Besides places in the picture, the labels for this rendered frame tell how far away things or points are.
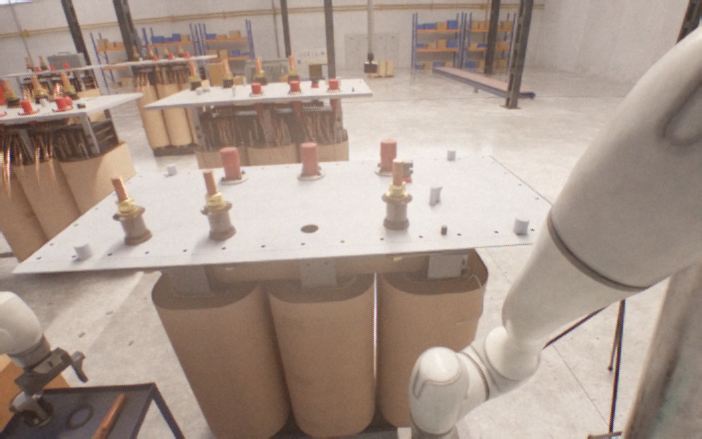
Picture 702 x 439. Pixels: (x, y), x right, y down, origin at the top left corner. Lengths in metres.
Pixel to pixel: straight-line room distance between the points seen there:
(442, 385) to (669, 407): 0.30
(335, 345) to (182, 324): 0.56
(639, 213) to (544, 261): 0.10
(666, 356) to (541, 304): 0.19
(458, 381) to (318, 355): 0.85
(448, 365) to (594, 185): 0.44
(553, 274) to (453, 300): 0.98
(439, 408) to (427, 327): 0.72
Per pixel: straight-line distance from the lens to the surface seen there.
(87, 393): 1.54
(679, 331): 0.49
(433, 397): 0.65
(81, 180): 3.37
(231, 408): 1.75
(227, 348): 1.44
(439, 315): 1.33
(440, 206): 1.20
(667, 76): 0.27
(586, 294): 0.33
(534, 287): 0.36
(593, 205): 0.28
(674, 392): 0.53
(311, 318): 1.27
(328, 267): 1.17
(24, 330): 1.20
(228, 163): 1.48
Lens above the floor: 1.89
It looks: 29 degrees down
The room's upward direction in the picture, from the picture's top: 2 degrees counter-clockwise
